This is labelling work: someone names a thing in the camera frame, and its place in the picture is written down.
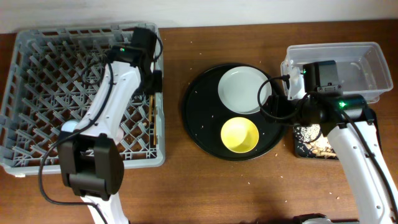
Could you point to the white ceramic plate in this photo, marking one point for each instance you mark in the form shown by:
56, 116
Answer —
238, 89

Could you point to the yellow bowl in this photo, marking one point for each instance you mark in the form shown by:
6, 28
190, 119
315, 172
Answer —
239, 135

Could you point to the black rectangular tray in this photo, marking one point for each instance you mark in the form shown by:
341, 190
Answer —
300, 149

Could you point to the wooden chopstick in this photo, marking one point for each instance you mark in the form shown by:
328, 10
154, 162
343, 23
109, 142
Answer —
155, 132
151, 100

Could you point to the food scraps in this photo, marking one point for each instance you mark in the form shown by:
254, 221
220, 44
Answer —
314, 143

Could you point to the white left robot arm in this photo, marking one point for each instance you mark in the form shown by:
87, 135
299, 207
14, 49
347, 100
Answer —
90, 162

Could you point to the round black tray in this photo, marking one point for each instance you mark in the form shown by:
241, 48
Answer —
204, 114

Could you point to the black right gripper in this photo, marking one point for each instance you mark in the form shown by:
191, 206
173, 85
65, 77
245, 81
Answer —
277, 109

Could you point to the light blue plastic cup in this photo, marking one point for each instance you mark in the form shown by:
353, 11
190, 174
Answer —
69, 126

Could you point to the grey dishwasher rack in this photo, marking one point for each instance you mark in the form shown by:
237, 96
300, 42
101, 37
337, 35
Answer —
43, 89

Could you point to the clear plastic bin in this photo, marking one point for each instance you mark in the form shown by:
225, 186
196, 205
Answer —
361, 66

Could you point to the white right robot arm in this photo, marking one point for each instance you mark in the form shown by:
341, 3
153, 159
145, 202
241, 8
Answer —
350, 126

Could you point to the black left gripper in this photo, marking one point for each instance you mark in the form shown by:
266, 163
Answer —
157, 81

